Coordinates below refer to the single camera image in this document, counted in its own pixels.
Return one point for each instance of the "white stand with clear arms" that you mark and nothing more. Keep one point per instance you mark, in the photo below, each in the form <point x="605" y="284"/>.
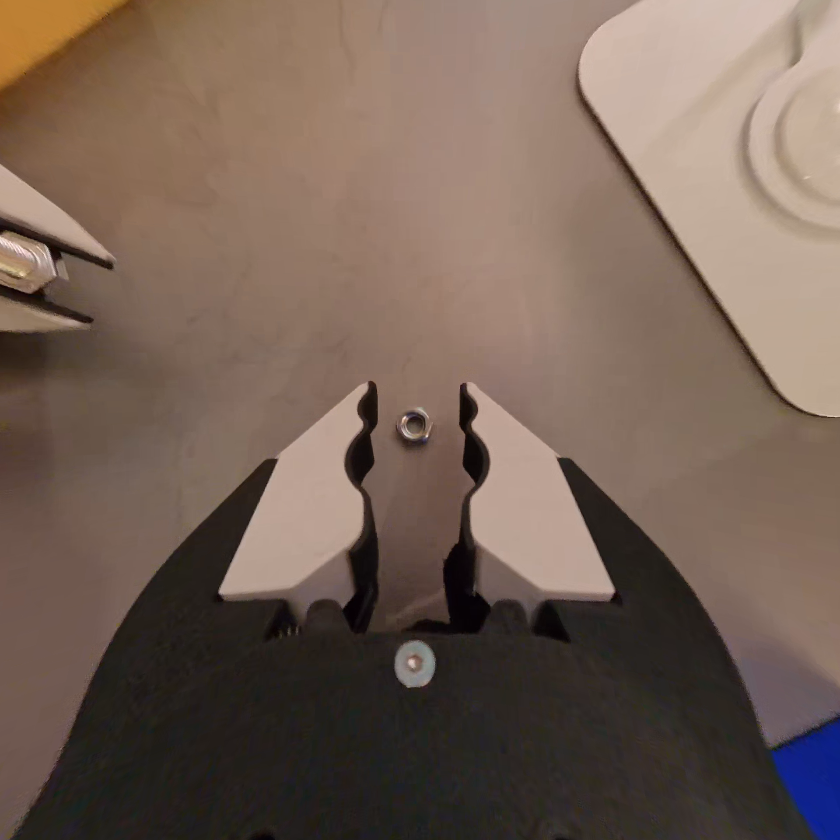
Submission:
<point x="689" y="164"/>

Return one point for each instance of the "silver hex nut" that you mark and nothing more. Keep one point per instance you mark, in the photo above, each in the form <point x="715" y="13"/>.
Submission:
<point x="401" y="426"/>

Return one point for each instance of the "silver bolt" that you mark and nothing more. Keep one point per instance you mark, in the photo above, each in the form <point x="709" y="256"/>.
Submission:
<point x="26" y="262"/>

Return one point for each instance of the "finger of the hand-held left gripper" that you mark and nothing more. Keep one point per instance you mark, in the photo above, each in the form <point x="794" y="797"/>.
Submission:
<point x="26" y="315"/>
<point x="39" y="216"/>

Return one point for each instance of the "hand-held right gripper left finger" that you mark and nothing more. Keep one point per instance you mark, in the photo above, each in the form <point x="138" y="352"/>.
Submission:
<point x="302" y="525"/>

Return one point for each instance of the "blue plastic bin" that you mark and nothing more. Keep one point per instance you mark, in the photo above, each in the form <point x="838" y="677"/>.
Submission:
<point x="814" y="787"/>

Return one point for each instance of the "yellow plastic bin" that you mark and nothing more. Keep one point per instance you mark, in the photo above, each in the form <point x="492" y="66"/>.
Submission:
<point x="33" y="33"/>

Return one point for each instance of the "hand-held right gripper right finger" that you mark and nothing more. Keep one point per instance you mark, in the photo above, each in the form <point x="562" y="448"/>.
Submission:
<point x="531" y="525"/>

